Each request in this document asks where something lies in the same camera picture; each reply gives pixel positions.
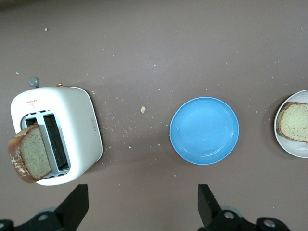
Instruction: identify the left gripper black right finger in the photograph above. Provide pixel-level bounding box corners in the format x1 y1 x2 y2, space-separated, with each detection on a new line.
197 184 256 231

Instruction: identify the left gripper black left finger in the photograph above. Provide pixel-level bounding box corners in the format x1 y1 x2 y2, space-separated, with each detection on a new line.
14 184 89 231

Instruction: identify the light crust bread slice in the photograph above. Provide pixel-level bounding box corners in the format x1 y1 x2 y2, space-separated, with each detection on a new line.
276 101 308 143

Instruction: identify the blue round plate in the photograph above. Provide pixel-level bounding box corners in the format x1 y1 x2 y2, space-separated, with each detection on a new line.
169 96 240 166

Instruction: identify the beige round plate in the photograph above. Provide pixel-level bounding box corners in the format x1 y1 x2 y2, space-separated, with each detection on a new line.
273 89 308 159

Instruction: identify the dark crust bread slice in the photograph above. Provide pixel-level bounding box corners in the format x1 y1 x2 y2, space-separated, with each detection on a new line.
8 124 52 184

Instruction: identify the white two-slot toaster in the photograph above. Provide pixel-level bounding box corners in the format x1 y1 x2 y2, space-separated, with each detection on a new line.
10 76 103 186

